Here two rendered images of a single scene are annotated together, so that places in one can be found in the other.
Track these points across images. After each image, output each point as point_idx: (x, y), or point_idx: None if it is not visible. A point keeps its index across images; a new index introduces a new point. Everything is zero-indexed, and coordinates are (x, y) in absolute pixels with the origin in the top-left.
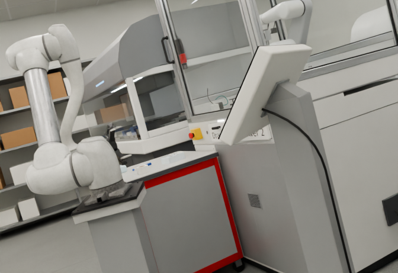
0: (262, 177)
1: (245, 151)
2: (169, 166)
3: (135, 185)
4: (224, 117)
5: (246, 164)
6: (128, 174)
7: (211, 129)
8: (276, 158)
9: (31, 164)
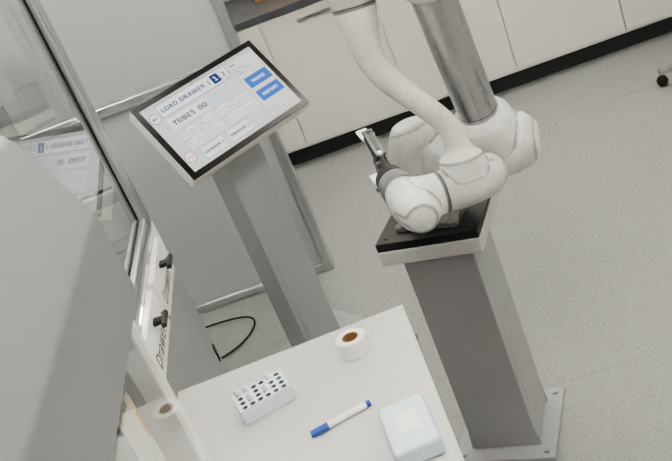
0: (196, 356)
1: (175, 336)
2: (296, 356)
3: (392, 229)
4: (140, 297)
5: (186, 361)
6: (387, 377)
7: (153, 353)
8: (182, 296)
9: (518, 112)
